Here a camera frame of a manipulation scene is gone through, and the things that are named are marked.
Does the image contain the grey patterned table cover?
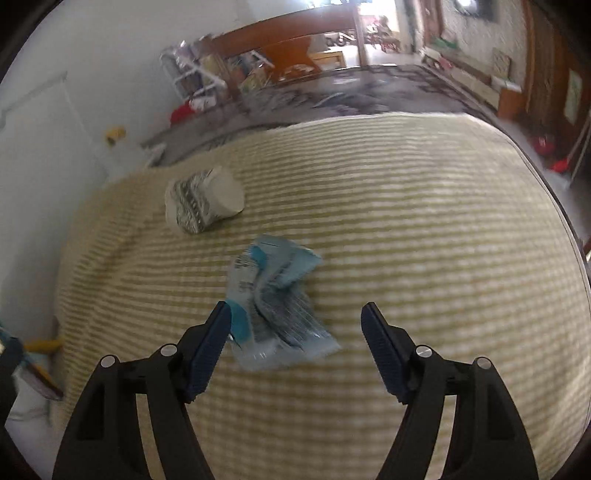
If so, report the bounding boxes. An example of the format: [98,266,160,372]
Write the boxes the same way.
[140,64,495,167]

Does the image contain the framed picture on cabinet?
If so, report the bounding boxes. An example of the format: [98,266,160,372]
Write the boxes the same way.
[491,48,512,80]

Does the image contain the patterned paper cup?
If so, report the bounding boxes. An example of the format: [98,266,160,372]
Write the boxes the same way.
[164,166,245,235]

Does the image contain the white desk lamp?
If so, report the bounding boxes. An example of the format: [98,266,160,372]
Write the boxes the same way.
[1,72,166,184]

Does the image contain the white metal rack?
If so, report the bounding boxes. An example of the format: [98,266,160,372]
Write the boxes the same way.
[159,41,226,102]

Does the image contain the low tv cabinet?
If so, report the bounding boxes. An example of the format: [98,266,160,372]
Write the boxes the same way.
[422,44,526,120]

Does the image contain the wooden bench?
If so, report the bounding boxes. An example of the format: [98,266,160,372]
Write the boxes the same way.
[199,2,362,84]

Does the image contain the red bag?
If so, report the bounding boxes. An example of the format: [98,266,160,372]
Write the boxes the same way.
[169,102,195,126]

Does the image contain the blue white crumpled wrapper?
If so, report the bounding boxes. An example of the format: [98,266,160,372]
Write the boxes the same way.
[225,235,341,372]

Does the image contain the striped yellow white cloth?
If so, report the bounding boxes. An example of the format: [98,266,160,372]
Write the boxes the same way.
[50,113,590,479]

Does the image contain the red dustpan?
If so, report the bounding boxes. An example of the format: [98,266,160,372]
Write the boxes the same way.
[550,157,571,174]

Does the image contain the yellow tape roll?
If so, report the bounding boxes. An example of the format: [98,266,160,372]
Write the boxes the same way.
[104,126,127,147]

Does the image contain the wall television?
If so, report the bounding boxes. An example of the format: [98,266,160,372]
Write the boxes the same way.
[453,0,497,22]

